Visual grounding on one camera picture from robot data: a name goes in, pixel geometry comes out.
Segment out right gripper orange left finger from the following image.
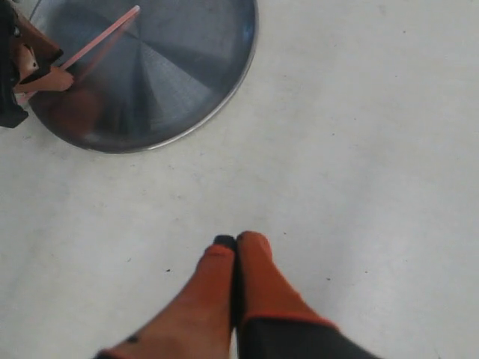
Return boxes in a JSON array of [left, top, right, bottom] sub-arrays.
[[97, 235, 236, 358]]

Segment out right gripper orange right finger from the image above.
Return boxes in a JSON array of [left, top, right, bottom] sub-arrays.
[[237, 232, 376, 358]]

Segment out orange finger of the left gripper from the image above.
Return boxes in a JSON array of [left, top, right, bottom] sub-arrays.
[[14, 14, 63, 70], [13, 67, 74, 93]]

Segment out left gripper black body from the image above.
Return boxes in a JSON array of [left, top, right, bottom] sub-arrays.
[[1, 1, 28, 129]]

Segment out orange glow stick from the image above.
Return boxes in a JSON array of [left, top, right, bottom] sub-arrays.
[[60, 5, 141, 70]]

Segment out round steel plate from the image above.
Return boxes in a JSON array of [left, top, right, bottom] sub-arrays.
[[29, 0, 258, 153]]

